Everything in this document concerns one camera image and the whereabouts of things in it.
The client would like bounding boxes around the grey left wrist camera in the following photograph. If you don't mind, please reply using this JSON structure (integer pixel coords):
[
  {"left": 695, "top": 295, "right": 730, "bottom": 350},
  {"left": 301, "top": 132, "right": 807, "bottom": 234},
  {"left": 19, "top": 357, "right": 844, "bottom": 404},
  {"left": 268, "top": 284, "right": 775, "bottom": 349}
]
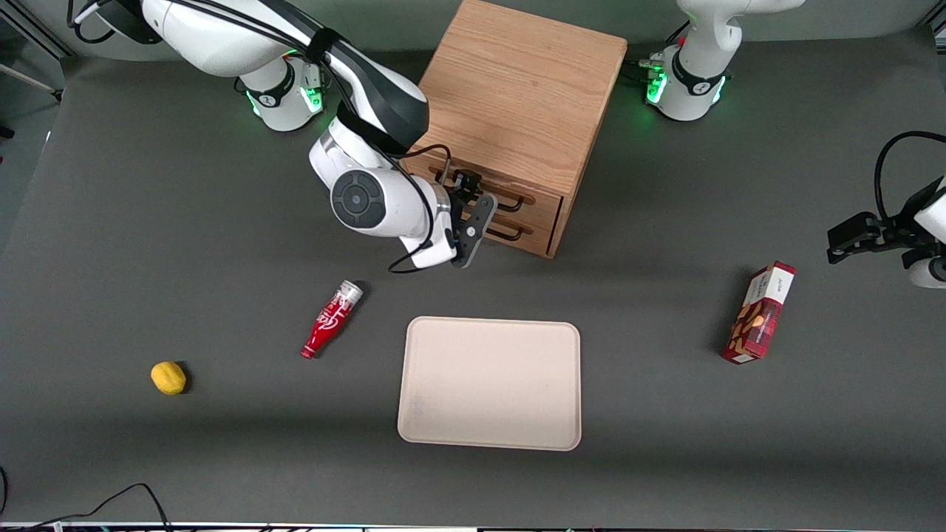
[{"left": 908, "top": 251, "right": 946, "bottom": 290}]

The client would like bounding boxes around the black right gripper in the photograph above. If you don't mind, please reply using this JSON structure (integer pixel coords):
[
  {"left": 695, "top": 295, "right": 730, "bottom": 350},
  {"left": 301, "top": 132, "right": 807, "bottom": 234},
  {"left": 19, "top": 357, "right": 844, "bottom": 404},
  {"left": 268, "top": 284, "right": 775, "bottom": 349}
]
[{"left": 448, "top": 170, "right": 482, "bottom": 219}]

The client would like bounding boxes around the beige plastic tray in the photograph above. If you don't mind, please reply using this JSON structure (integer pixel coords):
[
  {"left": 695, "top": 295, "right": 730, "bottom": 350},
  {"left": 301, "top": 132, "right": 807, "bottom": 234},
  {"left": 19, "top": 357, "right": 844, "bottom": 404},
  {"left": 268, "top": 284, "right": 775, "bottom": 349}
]
[{"left": 397, "top": 316, "right": 582, "bottom": 451}]

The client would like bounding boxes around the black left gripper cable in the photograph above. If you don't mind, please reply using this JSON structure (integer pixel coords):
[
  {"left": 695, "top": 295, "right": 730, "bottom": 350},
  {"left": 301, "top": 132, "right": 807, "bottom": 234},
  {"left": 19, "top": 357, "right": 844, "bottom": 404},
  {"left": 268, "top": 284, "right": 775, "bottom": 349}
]
[{"left": 874, "top": 131, "right": 946, "bottom": 222}]

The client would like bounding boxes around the red cookie box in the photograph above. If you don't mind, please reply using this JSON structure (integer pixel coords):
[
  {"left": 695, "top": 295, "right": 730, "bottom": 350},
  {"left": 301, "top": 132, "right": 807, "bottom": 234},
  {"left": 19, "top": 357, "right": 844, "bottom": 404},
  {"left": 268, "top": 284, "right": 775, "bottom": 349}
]
[{"left": 722, "top": 261, "right": 797, "bottom": 364}]

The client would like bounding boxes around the oak wooden drawer cabinet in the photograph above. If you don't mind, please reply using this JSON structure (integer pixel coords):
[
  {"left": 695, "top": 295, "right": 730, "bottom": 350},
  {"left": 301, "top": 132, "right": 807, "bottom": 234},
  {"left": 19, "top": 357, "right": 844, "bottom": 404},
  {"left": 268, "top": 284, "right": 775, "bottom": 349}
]
[{"left": 403, "top": 0, "right": 628, "bottom": 259}]

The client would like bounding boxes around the black left base cable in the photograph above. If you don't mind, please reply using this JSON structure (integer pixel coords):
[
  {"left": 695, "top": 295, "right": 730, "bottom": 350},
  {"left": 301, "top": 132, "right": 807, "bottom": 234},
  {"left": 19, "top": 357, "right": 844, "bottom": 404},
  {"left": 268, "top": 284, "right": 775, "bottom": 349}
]
[{"left": 628, "top": 21, "right": 692, "bottom": 82}]

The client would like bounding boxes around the wooden drawer with black handle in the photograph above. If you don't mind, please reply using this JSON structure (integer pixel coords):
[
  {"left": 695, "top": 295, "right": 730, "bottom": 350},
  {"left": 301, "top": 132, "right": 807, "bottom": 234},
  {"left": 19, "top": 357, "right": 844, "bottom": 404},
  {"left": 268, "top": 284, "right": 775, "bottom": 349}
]
[
  {"left": 484, "top": 199, "right": 560, "bottom": 259},
  {"left": 425, "top": 157, "right": 566, "bottom": 230}
]

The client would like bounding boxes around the black floor cable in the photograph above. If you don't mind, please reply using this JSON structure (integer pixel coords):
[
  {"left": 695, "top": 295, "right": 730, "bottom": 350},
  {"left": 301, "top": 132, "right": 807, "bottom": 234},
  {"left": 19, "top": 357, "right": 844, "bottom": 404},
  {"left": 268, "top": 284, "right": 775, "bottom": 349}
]
[{"left": 0, "top": 483, "right": 173, "bottom": 532}]

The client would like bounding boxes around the red cola bottle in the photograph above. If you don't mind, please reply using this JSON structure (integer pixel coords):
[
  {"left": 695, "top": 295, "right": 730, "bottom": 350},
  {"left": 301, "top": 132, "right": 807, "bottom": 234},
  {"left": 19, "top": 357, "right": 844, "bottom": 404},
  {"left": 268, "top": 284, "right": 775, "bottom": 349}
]
[{"left": 300, "top": 280, "right": 364, "bottom": 360}]

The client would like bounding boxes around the yellow lemon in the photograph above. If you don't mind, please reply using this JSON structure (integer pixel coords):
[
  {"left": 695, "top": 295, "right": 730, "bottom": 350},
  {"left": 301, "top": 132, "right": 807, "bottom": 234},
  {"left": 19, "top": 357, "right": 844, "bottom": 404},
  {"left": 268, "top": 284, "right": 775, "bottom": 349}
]
[{"left": 150, "top": 361, "right": 188, "bottom": 396}]

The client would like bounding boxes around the black metal drawer handle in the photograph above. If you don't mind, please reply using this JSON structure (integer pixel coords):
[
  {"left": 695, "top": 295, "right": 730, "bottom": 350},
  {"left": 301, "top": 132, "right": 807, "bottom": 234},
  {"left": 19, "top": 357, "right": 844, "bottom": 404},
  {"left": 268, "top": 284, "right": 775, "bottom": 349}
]
[
  {"left": 432, "top": 167, "right": 537, "bottom": 214},
  {"left": 486, "top": 211, "right": 535, "bottom": 243}
]

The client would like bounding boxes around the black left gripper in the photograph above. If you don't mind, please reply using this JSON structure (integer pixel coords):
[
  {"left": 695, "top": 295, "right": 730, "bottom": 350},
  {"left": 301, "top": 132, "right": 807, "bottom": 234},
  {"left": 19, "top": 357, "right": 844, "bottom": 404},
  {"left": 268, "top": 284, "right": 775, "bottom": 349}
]
[{"left": 826, "top": 176, "right": 946, "bottom": 265}]

